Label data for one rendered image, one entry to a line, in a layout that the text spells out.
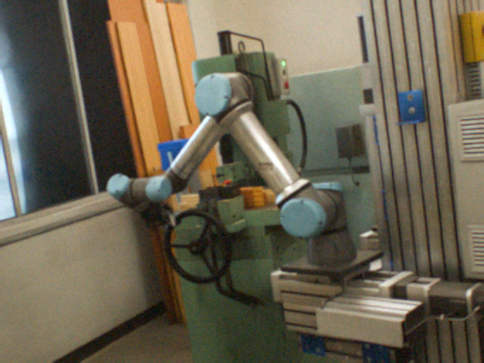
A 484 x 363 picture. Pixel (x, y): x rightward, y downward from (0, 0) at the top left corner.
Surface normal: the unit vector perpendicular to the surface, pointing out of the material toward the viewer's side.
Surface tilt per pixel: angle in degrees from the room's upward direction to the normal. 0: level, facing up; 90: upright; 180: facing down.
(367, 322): 90
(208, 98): 83
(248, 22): 90
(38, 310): 90
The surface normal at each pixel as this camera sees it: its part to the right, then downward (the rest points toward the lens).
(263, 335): -0.44, 0.18
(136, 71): 0.84, -0.12
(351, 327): -0.69, 0.19
